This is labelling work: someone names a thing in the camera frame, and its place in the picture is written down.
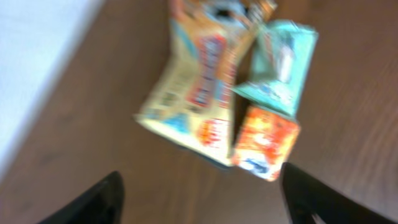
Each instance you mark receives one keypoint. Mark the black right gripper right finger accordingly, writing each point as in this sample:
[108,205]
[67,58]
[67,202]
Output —
[306,196]

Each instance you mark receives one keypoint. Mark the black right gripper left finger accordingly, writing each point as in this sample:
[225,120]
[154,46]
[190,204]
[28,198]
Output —
[100,204]

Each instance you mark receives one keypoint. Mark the orange small carton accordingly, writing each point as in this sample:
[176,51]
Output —
[264,142]

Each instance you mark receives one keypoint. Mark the white snack bag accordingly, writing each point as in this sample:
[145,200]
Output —
[192,104]

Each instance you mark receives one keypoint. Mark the teal wrapper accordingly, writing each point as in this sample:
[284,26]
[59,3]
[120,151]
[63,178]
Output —
[281,58]

